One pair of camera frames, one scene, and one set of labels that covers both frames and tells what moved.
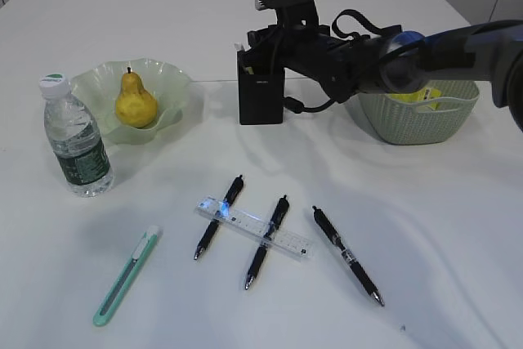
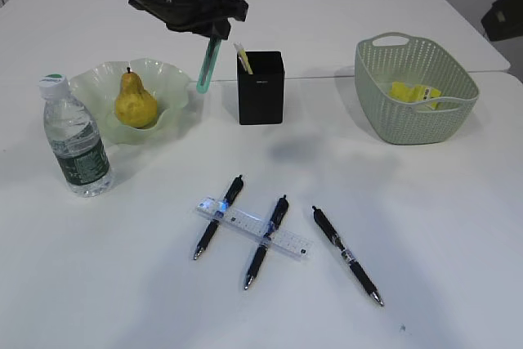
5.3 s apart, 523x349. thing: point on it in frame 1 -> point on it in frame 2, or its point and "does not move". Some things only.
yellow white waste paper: (420, 95) does not move
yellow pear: (135, 106) does not move
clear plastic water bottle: (75, 138) does not move
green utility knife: (126, 276) -> (207, 64)
